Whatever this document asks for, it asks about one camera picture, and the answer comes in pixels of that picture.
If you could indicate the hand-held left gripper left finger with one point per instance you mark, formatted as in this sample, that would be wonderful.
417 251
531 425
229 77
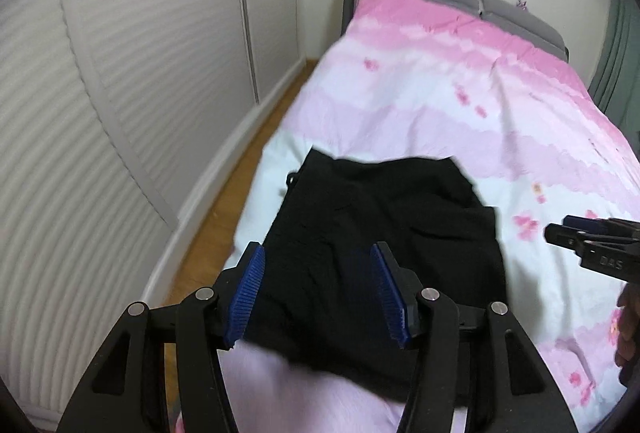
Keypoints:
245 293

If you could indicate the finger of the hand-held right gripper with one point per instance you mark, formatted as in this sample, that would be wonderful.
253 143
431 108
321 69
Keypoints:
565 235
600 225

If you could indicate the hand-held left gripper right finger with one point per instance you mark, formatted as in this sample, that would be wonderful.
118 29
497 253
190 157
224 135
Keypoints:
387 293

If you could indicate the black pants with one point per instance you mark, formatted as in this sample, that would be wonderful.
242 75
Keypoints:
350 223

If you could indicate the person's right hand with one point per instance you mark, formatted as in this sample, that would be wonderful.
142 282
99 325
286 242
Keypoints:
631 323

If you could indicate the green curtain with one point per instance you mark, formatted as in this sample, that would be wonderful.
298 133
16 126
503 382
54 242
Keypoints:
620 53

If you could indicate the bed with pink floral duvet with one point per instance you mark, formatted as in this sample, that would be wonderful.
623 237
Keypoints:
425 103

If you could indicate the white slatted wardrobe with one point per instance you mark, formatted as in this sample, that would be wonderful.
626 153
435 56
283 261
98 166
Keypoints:
125 63

